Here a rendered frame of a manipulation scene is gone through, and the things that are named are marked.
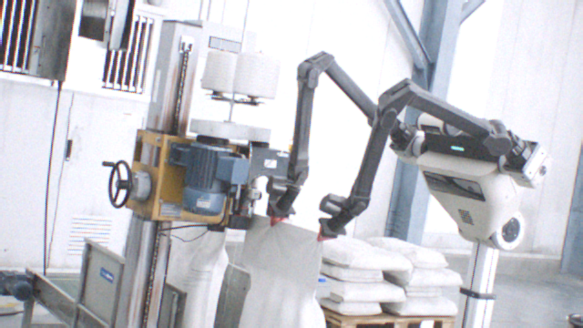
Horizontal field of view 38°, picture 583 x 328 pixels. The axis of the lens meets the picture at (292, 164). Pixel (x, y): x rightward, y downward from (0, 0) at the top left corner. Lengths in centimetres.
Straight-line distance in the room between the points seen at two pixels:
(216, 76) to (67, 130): 271
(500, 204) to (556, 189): 837
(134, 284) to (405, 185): 630
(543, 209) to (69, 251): 687
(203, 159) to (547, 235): 875
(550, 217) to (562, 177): 54
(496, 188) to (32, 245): 370
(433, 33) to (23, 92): 496
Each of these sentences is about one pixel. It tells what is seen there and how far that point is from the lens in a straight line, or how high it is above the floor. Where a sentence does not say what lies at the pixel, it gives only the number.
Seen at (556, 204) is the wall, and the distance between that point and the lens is 1141.
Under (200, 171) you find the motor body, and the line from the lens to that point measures 296.
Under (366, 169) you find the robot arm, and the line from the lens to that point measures 274.
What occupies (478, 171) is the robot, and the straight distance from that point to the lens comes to 296.
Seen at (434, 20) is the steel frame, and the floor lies 277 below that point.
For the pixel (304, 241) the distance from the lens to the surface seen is 305.
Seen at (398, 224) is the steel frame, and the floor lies 52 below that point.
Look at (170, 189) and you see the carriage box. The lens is 312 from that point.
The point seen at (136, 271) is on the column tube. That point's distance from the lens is 319.
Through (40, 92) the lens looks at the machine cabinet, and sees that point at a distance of 576.
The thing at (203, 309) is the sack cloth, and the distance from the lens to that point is 361.
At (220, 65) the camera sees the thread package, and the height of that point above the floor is 163.
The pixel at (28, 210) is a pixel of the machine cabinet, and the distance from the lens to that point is 584.
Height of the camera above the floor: 147
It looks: 3 degrees down
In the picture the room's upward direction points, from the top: 9 degrees clockwise
